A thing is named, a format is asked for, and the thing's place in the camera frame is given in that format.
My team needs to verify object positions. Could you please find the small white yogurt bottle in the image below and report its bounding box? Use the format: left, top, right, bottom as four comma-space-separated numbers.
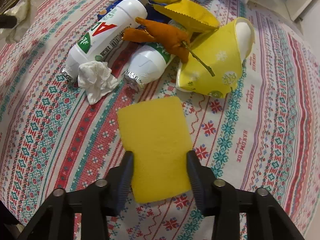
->
124, 43, 175, 91

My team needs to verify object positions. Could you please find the patterned bed sheet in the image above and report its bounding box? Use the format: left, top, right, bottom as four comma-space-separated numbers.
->
1, 0, 319, 233

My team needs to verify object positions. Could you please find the orange peel with stem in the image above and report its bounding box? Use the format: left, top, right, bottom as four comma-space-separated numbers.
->
122, 17, 215, 76

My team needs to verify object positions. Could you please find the yellow sponge pad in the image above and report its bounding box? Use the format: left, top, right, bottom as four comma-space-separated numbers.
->
117, 96, 193, 204

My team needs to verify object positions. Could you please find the yellow paper cup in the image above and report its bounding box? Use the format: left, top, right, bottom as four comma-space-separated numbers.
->
176, 17, 254, 98

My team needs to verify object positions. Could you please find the large white yogurt bottle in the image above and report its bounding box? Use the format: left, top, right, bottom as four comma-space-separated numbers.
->
62, 0, 148, 82

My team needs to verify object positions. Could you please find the white tissue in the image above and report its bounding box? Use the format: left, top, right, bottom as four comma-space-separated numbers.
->
78, 61, 119, 105

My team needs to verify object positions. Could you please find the yellow snack wrapper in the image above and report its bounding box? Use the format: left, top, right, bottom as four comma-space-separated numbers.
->
151, 0, 220, 33

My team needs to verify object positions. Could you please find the white plastic bag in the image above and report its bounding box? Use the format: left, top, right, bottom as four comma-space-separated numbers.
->
1, 0, 37, 44

